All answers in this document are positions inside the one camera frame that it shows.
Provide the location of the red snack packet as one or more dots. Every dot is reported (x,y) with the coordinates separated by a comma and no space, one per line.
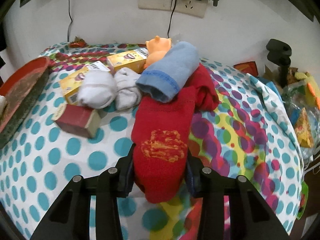
(248,68)

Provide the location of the orange rubber toy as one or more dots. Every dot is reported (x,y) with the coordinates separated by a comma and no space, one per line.
(157,48)

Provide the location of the yellow smiley box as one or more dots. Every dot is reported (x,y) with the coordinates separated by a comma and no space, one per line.
(133,59)
(70,85)

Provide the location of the red round tray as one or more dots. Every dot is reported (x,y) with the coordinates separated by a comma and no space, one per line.
(20,93)

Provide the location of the white wall socket plate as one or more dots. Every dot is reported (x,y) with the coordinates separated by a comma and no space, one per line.
(189,7)

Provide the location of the white knotted sock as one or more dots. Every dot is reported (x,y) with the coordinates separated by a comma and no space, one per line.
(128,94)

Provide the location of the dark red small box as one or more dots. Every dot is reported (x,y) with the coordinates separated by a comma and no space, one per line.
(77,120)

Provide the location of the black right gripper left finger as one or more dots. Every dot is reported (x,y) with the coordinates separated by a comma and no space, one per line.
(69,215)

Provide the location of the light blue sock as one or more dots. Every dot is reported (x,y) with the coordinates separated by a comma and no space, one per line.
(164,79)

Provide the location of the small red wrapper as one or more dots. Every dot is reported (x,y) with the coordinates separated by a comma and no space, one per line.
(78,43)

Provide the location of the red sock with gold print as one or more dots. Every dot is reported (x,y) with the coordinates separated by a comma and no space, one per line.
(161,134)

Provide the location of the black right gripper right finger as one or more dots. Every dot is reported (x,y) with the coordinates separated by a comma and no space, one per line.
(250,215)

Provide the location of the clear bag of toys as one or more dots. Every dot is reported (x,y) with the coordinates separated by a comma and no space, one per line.
(301,100)

